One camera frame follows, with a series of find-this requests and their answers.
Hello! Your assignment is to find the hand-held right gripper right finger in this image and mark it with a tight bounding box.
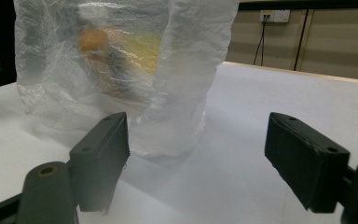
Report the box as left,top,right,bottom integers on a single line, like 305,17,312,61
264,111,351,215

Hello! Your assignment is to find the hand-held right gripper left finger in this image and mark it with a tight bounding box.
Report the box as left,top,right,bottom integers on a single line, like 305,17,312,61
68,111,131,216

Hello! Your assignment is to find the translucent white plastic bag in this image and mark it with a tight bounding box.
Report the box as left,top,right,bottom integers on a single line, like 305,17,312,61
13,0,241,158

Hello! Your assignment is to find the yellow fruit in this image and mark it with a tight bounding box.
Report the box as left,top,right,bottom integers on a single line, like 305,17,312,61
117,32,162,76

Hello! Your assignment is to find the orange round fruit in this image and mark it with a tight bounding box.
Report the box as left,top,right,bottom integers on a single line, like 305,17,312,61
77,28,110,56

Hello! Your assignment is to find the black cable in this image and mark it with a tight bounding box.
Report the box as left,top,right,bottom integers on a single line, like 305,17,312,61
253,14,269,67

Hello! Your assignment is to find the white wall socket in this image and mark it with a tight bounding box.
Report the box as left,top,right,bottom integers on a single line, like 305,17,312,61
259,9,291,23

